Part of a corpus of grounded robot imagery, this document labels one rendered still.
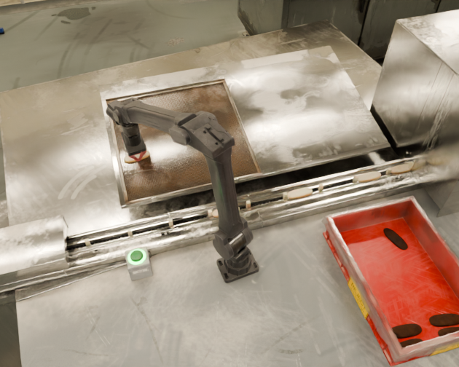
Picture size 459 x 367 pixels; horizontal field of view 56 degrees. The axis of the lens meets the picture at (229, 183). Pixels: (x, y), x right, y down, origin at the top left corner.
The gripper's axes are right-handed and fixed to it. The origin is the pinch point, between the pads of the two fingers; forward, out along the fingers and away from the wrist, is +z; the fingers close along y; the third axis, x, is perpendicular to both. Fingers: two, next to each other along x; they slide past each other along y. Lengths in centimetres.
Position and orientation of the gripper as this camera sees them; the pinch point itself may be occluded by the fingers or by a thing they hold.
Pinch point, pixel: (136, 155)
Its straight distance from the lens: 164.2
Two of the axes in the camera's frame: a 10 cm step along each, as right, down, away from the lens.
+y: 4.0, 7.9, -4.7
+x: 9.2, -3.2, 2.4
